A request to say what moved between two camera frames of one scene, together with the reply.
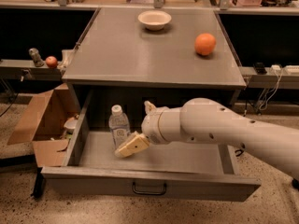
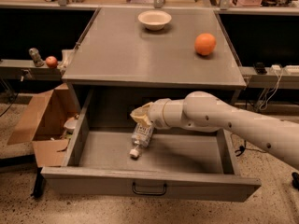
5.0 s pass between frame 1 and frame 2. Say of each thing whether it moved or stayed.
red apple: stayed
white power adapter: stayed
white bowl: stayed
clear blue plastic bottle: moved
